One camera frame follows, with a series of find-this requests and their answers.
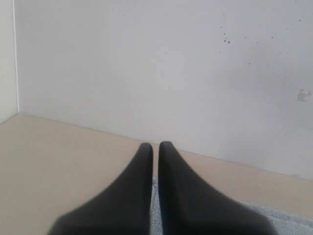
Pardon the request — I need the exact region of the light blue terry towel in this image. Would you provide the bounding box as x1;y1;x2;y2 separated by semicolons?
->
150;178;313;235

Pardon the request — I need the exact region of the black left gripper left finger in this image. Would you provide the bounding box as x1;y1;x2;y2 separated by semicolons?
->
48;143;153;235

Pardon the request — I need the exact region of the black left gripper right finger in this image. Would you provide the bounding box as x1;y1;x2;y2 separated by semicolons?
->
158;141;277;235

